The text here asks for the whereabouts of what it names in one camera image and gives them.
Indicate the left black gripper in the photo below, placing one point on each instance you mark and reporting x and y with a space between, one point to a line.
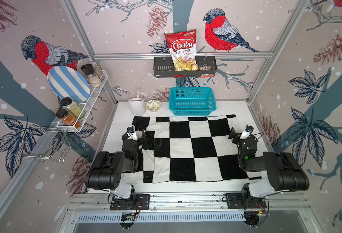
140 141

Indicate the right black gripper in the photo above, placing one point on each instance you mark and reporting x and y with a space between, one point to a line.
236 136

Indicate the black white checkered pillowcase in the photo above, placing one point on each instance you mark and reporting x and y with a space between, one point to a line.
186 149

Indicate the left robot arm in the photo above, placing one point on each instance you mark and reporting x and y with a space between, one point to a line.
106 169

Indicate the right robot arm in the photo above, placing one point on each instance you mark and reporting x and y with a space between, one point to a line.
283 171

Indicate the white mug with straw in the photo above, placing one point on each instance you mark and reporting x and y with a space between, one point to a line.
137 106

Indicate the small floral ceramic bowl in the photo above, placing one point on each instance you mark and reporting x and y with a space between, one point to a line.
153 105

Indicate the green spice jar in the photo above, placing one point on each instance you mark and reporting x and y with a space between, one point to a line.
73 107

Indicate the teal plastic basket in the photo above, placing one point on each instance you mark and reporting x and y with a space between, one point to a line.
192 101

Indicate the orange spice jar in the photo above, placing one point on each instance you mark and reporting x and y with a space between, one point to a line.
68 118

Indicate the glass salt shaker black lid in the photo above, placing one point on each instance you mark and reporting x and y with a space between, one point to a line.
92 77

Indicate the blue white striped plate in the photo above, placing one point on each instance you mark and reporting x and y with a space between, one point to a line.
67 82

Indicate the red Chuba chips bag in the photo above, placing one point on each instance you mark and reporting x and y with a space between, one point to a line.
182 47

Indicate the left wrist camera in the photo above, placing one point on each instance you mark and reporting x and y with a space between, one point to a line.
131 133

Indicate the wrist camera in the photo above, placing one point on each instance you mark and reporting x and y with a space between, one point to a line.
131 133
248 129

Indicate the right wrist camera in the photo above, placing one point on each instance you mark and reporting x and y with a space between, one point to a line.
248 129

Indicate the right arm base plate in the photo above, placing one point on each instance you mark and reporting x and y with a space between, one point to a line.
237 201

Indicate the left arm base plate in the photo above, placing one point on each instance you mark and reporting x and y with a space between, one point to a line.
137 202

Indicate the white wire wall rack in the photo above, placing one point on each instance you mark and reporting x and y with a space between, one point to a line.
87 107

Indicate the black wall-mounted wire shelf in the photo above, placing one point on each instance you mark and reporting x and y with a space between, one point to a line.
198 67

